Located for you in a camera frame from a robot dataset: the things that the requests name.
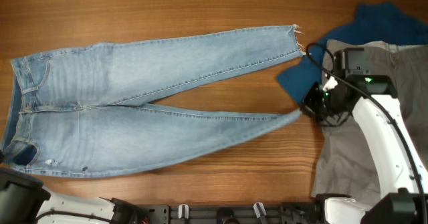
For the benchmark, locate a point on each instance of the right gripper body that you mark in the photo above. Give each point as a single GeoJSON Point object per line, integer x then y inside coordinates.
{"type": "Point", "coordinates": [322, 105]}

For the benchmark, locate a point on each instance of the light blue denim jeans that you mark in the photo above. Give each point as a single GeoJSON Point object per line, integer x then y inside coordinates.
{"type": "Point", "coordinates": [92, 112]}

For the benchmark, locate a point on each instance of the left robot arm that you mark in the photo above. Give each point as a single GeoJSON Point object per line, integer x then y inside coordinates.
{"type": "Point", "coordinates": [24, 199]}

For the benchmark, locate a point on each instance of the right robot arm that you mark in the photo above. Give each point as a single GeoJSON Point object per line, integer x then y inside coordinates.
{"type": "Point", "coordinates": [402, 175]}

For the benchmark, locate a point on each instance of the grey shorts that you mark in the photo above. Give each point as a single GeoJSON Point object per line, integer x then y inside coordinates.
{"type": "Point", "coordinates": [345, 165]}

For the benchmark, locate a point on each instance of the dark blue t-shirt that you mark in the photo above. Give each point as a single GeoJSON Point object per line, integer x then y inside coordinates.
{"type": "Point", "coordinates": [379, 22]}

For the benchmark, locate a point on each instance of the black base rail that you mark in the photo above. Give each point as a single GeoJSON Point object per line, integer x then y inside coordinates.
{"type": "Point", "coordinates": [285, 213]}

